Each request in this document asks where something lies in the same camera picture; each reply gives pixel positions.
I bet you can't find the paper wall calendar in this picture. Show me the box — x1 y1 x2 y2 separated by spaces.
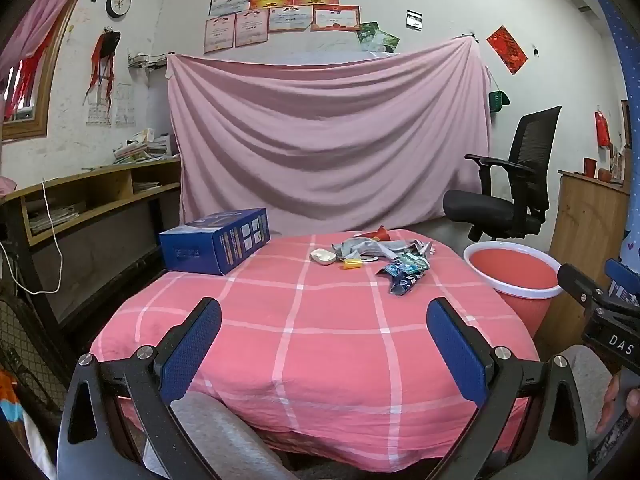
86 84 133 127

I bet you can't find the red paper wall decoration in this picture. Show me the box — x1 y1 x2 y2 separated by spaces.
486 25 529 76

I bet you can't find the red tassel wall ornament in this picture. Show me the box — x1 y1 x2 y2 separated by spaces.
84 27 122 106

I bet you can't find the wooden shelf desk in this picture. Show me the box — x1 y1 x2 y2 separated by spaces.
0 157 182 341

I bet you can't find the wooden window frame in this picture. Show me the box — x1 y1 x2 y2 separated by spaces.
0 0 86 143

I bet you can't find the white cable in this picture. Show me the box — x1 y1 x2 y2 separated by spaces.
0 177 65 295

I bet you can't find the person's left leg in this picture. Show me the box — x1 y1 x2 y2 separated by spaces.
142 392 296 480

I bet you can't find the group of wall certificates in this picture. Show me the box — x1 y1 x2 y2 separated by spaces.
203 0 390 55

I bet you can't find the large pile of papers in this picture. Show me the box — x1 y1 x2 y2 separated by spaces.
27 202 81 233

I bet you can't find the red bin with white rim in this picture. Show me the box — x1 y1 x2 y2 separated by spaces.
463 241 563 341

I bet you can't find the wooden cabinet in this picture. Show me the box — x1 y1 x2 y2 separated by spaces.
549 170 632 341

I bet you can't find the person's right hand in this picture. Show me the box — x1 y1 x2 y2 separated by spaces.
597 372 640 435

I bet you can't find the red checked tablecloth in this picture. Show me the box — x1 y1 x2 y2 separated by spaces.
89 229 543 473

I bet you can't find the black office chair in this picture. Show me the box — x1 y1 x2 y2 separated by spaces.
443 105 563 242

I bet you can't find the person's leg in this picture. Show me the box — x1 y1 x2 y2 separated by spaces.
537 345 621 456
142 392 296 480

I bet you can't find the red paper cone cup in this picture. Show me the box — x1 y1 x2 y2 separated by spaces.
355 225 391 243

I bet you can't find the pink hanging sheet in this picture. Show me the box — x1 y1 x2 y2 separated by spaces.
165 35 493 237

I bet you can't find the grey cloth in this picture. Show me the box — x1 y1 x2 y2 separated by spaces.
332 237 436 263

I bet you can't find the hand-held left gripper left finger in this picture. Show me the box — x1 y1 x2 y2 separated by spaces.
56 297 223 480

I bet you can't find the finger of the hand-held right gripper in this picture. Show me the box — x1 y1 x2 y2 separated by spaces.
603 258 640 308
556 262 608 318

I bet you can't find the orange and blue cloth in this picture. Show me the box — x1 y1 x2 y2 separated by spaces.
0 370 56 480

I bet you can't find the person's right leg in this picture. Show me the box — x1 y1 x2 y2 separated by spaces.
537 345 621 456

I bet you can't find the wire wall rack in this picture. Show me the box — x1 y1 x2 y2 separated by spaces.
127 50 168 71

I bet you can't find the stack of books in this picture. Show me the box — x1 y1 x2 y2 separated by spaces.
112 129 180 165

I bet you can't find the blue dotted curtain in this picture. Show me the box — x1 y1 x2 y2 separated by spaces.
585 0 640 281

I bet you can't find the red hanging ornament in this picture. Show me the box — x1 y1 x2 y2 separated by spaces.
594 107 611 148

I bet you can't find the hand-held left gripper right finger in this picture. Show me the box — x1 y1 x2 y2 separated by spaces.
426 297 590 480

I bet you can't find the pink curtain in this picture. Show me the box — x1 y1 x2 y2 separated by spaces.
0 0 101 81

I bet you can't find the blue cardboard box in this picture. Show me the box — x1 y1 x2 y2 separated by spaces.
159 208 271 276

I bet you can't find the dark blue wrapper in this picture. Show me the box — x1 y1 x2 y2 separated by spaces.
376 265 423 297

